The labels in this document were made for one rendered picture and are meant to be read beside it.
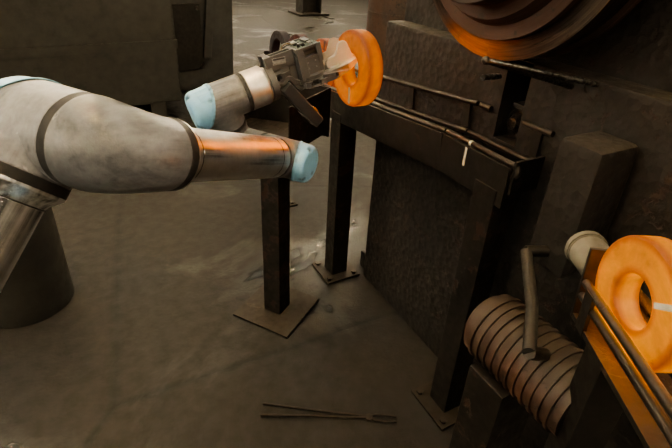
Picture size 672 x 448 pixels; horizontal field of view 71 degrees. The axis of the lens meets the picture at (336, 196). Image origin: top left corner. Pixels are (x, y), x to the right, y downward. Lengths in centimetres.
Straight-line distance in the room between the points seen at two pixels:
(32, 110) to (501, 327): 72
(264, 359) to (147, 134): 97
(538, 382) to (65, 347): 126
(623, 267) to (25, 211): 71
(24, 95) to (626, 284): 75
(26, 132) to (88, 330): 108
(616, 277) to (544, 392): 22
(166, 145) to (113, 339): 106
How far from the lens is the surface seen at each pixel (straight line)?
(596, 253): 71
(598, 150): 82
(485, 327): 85
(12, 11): 301
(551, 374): 80
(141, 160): 58
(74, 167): 59
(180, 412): 136
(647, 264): 64
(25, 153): 64
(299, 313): 155
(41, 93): 65
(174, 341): 153
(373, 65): 96
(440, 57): 120
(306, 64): 93
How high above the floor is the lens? 106
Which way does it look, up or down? 29 degrees down
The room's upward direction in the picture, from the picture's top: 3 degrees clockwise
